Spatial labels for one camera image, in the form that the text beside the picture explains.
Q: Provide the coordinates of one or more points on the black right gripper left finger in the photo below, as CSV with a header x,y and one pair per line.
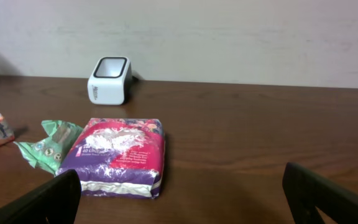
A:
x,y
56,201

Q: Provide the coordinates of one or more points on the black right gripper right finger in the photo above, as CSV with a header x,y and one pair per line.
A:
x,y
308,192

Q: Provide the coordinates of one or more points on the green snack packet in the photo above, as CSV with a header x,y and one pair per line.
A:
x,y
49,153

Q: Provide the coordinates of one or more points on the pink purple liner pack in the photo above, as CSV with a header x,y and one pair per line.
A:
x,y
118,157

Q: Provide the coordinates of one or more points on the white barcode scanner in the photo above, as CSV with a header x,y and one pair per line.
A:
x,y
110,80

